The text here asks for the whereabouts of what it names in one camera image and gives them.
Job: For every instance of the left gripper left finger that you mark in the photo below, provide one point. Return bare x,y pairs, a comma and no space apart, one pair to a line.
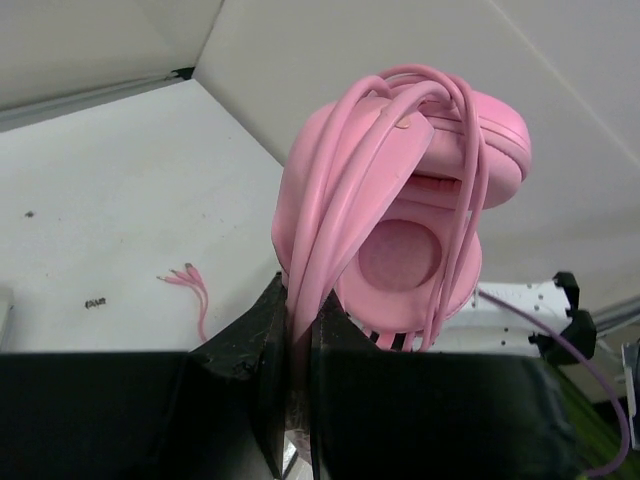
238,423

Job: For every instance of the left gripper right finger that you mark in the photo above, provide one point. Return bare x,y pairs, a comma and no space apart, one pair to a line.
348,401

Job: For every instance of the pink headphones with cable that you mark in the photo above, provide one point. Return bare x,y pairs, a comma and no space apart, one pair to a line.
381,197

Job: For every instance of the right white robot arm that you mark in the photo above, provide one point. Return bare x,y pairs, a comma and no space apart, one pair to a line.
522,320

